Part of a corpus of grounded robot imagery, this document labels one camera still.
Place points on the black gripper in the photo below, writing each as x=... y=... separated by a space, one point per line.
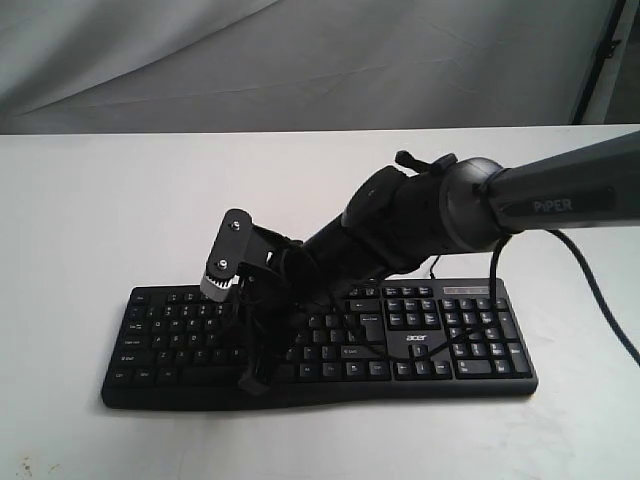
x=333 y=263

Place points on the grey backdrop cloth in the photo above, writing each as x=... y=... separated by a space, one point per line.
x=235 y=66

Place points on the black metal stand pole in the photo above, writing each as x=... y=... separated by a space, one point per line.
x=598 y=86

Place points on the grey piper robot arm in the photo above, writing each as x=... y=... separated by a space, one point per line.
x=402 y=215

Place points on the black acer keyboard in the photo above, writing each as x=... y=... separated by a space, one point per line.
x=320 y=345

